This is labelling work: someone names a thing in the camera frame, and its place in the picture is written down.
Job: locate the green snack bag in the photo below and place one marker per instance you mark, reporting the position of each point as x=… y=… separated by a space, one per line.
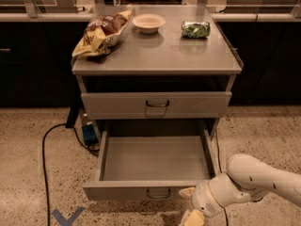
x=196 y=30

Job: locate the yellow brown chip bag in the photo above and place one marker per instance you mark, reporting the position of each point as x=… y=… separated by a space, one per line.
x=101 y=34

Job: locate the grey drawer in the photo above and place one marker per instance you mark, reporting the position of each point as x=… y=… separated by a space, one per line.
x=155 y=105
x=150 y=168

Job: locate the white paper bowl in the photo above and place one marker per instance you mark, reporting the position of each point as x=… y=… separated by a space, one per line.
x=148 y=23

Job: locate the grey metal drawer cabinet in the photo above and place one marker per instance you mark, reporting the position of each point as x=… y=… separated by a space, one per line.
x=165 y=61

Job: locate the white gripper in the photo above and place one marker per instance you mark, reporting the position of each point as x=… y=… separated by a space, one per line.
x=203 y=198

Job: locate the black counter cabinets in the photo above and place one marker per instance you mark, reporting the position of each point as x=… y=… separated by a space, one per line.
x=35 y=63

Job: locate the grey top drawer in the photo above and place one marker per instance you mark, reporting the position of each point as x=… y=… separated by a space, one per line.
x=155 y=105

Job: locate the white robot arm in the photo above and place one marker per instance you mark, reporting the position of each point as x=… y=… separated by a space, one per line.
x=247 y=179

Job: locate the blue power box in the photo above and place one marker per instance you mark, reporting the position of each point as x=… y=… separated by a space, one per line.
x=89 y=135

